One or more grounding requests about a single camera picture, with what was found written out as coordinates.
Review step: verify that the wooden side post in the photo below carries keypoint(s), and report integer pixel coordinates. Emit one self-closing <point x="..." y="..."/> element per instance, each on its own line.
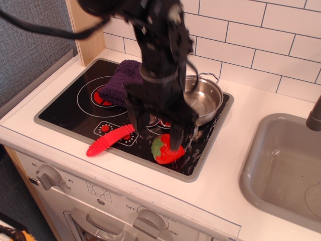
<point x="91" y="47"/>

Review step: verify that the yellow object on floor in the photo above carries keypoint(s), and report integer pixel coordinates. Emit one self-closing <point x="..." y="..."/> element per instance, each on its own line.
<point x="12" y="234"/>

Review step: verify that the grey right oven knob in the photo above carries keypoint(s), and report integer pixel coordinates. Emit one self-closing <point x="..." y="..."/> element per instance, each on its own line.
<point x="149" y="223"/>

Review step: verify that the white toy oven front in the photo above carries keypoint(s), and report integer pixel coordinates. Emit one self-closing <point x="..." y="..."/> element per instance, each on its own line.
<point x="81" y="210"/>

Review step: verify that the purple folded towel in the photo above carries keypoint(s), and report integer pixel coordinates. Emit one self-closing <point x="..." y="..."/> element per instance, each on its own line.
<point x="126" y="73"/>

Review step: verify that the black toy stovetop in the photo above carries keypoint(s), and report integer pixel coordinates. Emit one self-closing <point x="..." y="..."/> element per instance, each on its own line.
<point x="77" y="111"/>

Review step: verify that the red handled metal spoon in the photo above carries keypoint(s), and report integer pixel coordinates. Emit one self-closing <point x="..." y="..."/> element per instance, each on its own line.
<point x="105" y="142"/>

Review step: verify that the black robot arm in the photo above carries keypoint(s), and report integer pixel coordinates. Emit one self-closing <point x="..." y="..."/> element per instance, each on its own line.
<point x="165" y="44"/>

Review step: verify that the grey left oven knob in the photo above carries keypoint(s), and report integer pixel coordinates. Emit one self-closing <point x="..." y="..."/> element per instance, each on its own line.
<point x="48" y="177"/>

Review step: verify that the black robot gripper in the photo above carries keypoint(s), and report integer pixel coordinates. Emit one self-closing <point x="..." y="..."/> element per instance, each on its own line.
<point x="163" y="98"/>

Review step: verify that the grey sink basin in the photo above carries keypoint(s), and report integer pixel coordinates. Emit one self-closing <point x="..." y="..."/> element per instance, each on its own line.
<point x="281" y="175"/>

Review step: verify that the stainless steel pot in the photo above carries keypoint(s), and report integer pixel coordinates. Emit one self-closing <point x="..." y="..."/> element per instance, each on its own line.
<point x="203" y="95"/>

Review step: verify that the red toy tomato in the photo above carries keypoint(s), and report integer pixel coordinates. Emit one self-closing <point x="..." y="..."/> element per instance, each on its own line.
<point x="162" y="152"/>

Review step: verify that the grey oven knob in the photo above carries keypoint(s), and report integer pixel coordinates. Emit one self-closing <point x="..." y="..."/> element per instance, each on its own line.
<point x="149" y="223"/>
<point x="48" y="177"/>

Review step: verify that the grey faucet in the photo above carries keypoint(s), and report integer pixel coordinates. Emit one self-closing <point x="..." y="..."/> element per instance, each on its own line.
<point x="313" y="121"/>

